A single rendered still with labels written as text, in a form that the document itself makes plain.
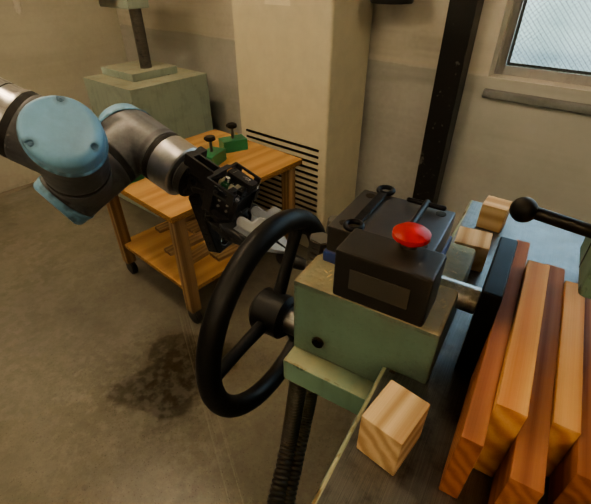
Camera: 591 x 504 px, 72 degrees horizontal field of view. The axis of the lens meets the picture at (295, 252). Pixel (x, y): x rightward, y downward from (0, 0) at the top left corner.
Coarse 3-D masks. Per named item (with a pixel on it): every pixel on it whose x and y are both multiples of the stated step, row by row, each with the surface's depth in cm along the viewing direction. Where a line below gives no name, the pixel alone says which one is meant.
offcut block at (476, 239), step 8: (464, 232) 48; (472, 232) 48; (480, 232) 48; (488, 232) 48; (456, 240) 47; (464, 240) 47; (472, 240) 47; (480, 240) 47; (488, 240) 47; (480, 248) 46; (488, 248) 45; (480, 256) 46; (472, 264) 47; (480, 264) 47
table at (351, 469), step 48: (528, 240) 53; (576, 240) 53; (336, 384) 38; (384, 384) 35; (432, 384) 35; (432, 432) 31; (336, 480) 28; (384, 480) 28; (432, 480) 28; (480, 480) 28
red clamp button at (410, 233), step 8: (400, 224) 32; (408, 224) 32; (416, 224) 32; (392, 232) 32; (400, 232) 31; (408, 232) 31; (416, 232) 31; (424, 232) 31; (400, 240) 31; (408, 240) 31; (416, 240) 31; (424, 240) 31
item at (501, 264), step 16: (512, 240) 36; (496, 256) 34; (512, 256) 34; (496, 272) 32; (464, 288) 36; (480, 288) 36; (496, 288) 30; (464, 304) 35; (480, 304) 31; (496, 304) 30; (480, 320) 32; (480, 336) 32; (464, 352) 34; (480, 352) 33; (464, 368) 35
